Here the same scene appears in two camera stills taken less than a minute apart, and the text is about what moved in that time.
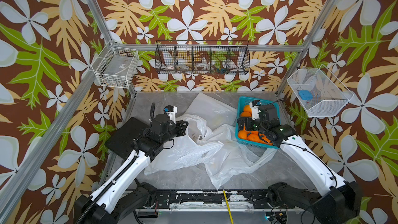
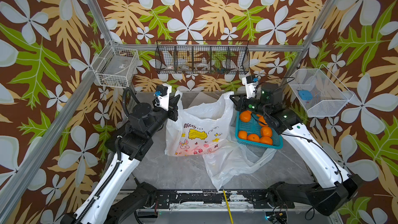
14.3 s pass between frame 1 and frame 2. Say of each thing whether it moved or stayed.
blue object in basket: stayed
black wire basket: stayed
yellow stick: stayed
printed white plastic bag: moved
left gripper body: moved
